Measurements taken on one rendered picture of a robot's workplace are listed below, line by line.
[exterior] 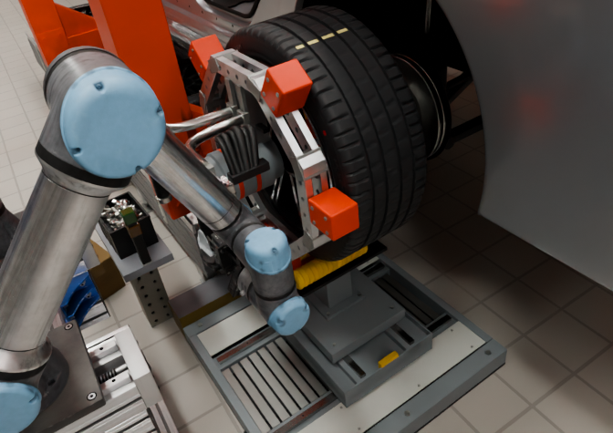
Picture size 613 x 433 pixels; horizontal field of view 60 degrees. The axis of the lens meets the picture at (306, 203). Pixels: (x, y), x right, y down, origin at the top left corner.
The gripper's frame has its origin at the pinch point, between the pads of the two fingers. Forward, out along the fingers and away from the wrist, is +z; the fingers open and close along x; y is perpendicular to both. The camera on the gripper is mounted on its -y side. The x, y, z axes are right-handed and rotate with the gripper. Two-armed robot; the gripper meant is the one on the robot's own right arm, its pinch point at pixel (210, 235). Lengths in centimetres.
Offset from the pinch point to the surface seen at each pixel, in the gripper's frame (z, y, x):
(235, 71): 14.5, 28.6, -20.4
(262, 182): 10.0, 0.3, -19.7
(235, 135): 0.5, 21.1, -11.3
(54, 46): 248, -17, -15
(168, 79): 55, 16, -17
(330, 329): 5, -60, -32
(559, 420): -52, -82, -74
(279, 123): -2.3, 21.3, -20.6
